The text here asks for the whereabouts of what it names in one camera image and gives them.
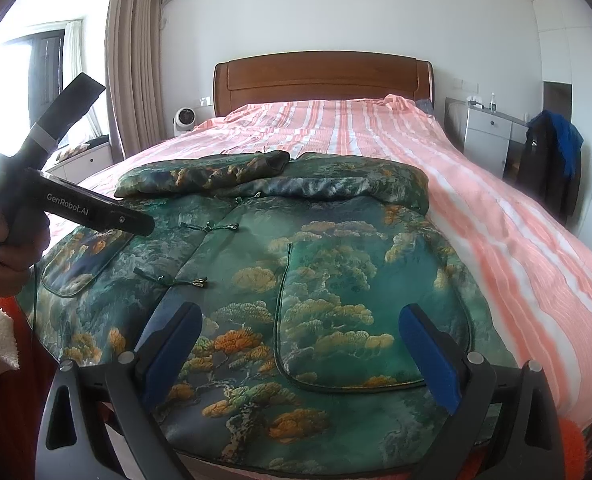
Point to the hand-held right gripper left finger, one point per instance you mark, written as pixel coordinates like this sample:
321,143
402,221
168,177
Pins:
173,350

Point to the person's orange clothing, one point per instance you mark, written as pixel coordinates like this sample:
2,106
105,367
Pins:
6,410

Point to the green printed jacket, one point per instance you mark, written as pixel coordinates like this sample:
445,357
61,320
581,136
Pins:
326,285

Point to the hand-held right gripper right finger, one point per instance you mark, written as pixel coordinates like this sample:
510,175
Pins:
433,360

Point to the wooden headboard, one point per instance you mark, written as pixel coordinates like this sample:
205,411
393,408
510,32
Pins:
321,80

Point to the blue cloth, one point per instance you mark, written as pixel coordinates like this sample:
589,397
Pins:
568,142

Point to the white wardrobe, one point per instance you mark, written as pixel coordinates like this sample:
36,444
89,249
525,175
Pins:
590,110

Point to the person's left hand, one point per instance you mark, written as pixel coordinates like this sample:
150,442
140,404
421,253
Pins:
21,260

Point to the bed with pink striped sheet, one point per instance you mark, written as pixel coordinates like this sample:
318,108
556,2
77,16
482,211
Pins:
500,220

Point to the window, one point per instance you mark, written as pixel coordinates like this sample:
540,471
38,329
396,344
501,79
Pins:
41,70

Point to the white drawer cabinet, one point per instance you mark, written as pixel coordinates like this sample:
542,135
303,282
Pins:
485,135

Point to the blue pillow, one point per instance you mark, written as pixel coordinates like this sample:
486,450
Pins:
423,105

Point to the white sheer curtain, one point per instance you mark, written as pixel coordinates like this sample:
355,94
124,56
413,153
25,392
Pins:
78,60

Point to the white round fan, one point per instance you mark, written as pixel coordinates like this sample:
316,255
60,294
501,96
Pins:
185,121

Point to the white window seat cabinet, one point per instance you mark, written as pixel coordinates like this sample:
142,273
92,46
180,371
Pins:
86,162

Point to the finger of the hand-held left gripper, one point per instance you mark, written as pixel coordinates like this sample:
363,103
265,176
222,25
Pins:
133,222

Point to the dark hanging jacket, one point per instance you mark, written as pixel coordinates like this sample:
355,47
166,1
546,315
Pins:
540,170

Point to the clear bottle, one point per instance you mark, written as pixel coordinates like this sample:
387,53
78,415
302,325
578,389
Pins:
492,102

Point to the beige curtain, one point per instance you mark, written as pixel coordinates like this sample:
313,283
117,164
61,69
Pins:
136,70

